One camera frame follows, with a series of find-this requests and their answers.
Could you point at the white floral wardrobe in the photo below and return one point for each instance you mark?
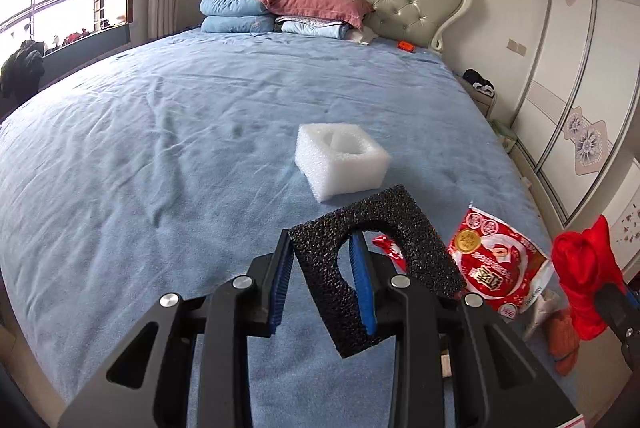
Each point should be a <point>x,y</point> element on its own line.
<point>575,83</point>

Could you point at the small orange object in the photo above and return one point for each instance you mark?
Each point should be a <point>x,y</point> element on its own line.
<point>405,45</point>

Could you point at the translucent plastic bag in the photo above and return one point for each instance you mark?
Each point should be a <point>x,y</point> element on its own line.
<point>542,313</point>

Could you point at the white cloth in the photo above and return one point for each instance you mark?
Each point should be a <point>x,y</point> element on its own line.
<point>362,37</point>

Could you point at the dark window seat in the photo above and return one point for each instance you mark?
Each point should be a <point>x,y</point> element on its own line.
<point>85,53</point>

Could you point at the small red wrapper piece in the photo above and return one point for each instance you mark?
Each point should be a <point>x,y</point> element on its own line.
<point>392,253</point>

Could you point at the bright red cloth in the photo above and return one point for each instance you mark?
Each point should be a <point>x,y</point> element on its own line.
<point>585,268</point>

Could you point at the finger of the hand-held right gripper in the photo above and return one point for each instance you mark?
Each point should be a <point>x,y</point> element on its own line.
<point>617,308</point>

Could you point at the red snack bag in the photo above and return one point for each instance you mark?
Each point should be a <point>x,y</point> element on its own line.
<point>500,268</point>

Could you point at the black foam piece with cutout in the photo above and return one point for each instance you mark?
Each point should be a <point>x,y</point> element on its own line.
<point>400,218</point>

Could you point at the dark clothing pile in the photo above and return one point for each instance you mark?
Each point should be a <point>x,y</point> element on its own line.
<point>477,79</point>

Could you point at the folded blue quilt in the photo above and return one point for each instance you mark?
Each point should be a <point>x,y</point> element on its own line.
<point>235,24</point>

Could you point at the folded patterned blanket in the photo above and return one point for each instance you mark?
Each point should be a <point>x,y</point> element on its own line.
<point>310,28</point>

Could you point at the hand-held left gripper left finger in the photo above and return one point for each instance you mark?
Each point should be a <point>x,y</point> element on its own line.
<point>280,288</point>

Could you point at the blue folded pillows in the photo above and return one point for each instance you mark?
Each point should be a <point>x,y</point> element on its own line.
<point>232,6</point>

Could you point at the wall socket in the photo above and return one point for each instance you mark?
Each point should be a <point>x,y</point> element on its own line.
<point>517,47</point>

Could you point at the orange knit item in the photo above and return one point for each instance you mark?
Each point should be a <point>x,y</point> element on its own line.
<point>562,338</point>

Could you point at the white foam block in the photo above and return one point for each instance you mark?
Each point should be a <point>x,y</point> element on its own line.
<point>345,173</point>

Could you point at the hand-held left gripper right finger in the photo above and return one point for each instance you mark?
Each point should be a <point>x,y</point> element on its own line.
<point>362,293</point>

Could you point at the grey nightstand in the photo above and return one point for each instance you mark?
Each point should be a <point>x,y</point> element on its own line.
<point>480,101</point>

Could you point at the dark jacket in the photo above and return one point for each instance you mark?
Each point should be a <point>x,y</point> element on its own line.
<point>22,66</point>

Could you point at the bed with blue sheet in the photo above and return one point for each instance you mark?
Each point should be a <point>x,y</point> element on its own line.
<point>150,158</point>

